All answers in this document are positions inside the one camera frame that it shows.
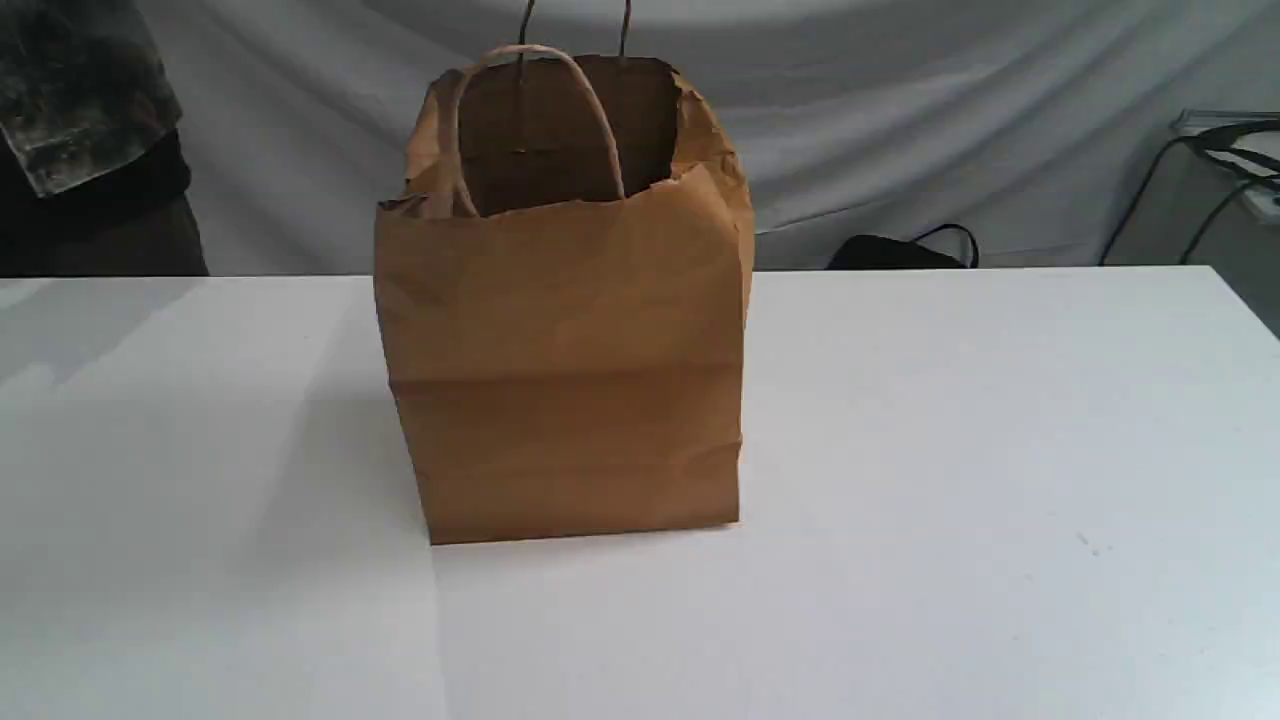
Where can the brown paper bag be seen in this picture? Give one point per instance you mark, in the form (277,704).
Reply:
(562,291)

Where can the black device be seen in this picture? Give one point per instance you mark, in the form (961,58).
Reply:
(873,253)

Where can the camouflage jacket person torso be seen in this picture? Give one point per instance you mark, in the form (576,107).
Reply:
(94,181)

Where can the grey device at right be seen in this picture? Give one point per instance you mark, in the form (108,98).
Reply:
(1244,144)

